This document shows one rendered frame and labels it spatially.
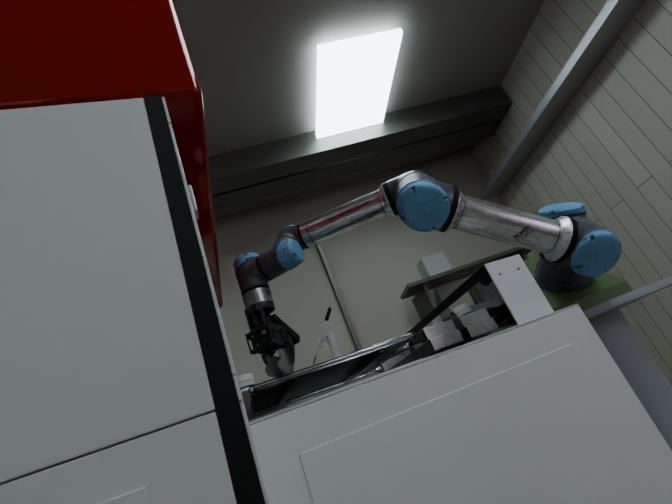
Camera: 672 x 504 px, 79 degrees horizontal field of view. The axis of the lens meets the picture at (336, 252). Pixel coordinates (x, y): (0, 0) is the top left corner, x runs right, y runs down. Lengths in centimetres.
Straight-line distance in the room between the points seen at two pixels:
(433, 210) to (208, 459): 73
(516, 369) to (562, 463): 14
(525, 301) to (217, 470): 67
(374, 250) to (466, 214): 305
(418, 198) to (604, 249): 45
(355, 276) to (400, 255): 50
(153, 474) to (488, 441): 47
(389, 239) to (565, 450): 349
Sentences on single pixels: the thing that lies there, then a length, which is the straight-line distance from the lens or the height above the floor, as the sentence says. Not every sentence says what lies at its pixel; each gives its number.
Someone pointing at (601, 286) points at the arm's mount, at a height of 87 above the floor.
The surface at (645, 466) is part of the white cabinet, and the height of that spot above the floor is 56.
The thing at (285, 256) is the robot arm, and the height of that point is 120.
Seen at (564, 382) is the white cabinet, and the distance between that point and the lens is 80.
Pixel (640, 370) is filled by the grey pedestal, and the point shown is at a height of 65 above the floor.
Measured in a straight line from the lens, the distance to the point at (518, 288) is 90.
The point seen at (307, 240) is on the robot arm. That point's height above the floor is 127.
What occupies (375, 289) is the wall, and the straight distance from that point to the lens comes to 387.
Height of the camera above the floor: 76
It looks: 23 degrees up
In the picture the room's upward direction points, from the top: 22 degrees counter-clockwise
